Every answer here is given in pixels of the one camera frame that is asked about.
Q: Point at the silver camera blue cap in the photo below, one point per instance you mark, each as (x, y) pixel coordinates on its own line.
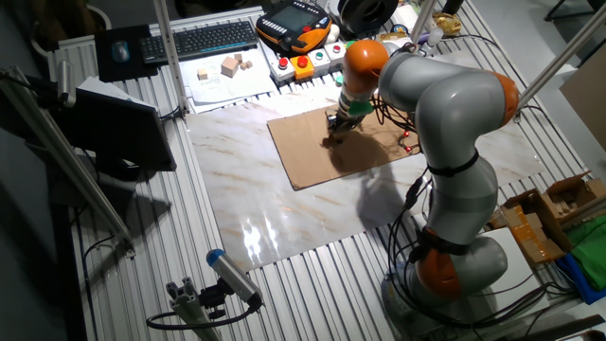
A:
(232, 274)

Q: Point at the yellow box green button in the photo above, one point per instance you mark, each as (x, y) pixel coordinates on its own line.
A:
(350, 44)

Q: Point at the orange brown cardboard boxes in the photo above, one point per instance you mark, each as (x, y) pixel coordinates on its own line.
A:
(530, 237)

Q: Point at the blue bag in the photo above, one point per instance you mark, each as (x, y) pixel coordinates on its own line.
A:
(580, 281)

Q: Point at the black filament spool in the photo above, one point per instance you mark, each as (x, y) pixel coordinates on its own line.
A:
(369, 14)

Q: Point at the white marble pattern mat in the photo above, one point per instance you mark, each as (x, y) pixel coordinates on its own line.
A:
(265, 199)

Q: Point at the open brown cardboard box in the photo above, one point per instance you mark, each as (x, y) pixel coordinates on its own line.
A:
(568, 192)

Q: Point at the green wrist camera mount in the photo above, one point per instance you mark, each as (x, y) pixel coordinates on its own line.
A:
(361, 109)

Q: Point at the aluminium frame strut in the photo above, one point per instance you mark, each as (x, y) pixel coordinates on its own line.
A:
(66, 156)

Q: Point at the orange box red button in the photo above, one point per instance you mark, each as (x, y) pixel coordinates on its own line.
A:
(303, 68)

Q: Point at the aluminium frame post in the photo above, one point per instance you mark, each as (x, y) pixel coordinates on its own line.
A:
(563, 57)
(423, 19)
(168, 47)

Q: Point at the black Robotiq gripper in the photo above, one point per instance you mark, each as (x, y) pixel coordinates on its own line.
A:
(348, 120)

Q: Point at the short aluminium profile mount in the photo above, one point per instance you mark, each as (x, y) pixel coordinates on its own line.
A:
(189, 308)

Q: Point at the black computer keyboard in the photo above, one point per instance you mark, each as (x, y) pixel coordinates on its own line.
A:
(199, 40)

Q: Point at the white box large red button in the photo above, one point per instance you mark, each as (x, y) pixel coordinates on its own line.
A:
(282, 71)

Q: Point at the white box green button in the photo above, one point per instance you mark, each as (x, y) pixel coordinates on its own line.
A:
(319, 61)

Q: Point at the white box small red button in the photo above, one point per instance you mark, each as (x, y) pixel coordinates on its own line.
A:
(335, 53)

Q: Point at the brown cardboard sheet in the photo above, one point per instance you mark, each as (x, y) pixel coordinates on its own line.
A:
(303, 151)

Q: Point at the large wooden cube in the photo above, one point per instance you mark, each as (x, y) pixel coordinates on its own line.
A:
(230, 67)

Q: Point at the white egg shaped object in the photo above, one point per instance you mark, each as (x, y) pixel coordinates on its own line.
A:
(333, 34)

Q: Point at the white printed paper sheets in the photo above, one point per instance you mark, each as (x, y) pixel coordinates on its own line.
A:
(222, 90)

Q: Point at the black office chair base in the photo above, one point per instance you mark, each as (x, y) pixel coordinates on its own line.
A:
(568, 9)

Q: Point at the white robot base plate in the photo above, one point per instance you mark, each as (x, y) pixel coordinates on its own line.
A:
(521, 265)

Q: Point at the brown cardboard panel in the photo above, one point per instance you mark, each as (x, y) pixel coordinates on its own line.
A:
(587, 99)

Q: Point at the dark computer mouse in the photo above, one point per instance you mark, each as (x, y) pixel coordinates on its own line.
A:
(120, 51)

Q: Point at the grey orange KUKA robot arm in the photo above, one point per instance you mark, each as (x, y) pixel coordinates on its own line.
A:
(450, 109)

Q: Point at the white plastic bottle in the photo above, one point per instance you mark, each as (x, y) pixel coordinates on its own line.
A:
(433, 36)

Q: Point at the black mouse pad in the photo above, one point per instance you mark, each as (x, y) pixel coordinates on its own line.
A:
(137, 71)

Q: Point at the cardboard box white label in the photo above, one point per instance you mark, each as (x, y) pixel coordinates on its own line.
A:
(393, 37)

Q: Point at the black orange teach pendant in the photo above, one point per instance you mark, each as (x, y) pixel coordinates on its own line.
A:
(293, 23)

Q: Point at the black computer monitor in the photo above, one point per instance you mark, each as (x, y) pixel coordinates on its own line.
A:
(118, 128)

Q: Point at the green cloth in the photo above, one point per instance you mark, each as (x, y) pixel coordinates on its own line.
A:
(592, 251)

